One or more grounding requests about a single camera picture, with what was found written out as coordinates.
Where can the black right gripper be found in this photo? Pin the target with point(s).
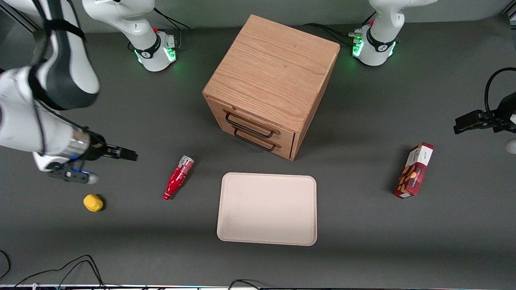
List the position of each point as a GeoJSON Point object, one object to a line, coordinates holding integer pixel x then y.
{"type": "Point", "coordinates": [97, 150]}

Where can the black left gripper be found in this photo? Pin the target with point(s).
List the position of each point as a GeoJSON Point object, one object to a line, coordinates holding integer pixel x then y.
{"type": "Point", "coordinates": [506, 109]}

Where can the red coke bottle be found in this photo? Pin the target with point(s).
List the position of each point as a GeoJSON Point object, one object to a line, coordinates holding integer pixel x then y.
{"type": "Point", "coordinates": [177, 180]}

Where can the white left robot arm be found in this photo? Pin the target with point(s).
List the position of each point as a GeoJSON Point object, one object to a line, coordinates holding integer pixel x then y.
{"type": "Point", "coordinates": [379, 38]}

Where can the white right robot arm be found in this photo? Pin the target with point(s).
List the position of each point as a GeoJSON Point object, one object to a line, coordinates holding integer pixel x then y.
{"type": "Point", "coordinates": [52, 76]}

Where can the beige plastic tray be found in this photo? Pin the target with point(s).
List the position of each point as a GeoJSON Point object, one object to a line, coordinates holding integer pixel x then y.
{"type": "Point", "coordinates": [267, 209]}

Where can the yellow lemon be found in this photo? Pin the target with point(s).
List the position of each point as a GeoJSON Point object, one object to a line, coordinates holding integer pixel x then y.
{"type": "Point", "coordinates": [92, 202]}

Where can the red snack box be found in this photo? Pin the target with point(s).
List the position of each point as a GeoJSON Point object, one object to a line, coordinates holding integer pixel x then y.
{"type": "Point", "coordinates": [415, 171]}

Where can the wooden drawer cabinet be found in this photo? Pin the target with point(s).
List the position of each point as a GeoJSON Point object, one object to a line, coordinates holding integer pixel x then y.
{"type": "Point", "coordinates": [274, 76]}

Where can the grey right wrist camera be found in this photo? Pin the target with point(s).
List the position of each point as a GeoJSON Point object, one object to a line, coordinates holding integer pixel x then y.
{"type": "Point", "coordinates": [74, 175]}

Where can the aluminium frame rail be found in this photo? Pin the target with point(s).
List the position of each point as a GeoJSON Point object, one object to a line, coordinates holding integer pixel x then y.
{"type": "Point", "coordinates": [20, 20]}

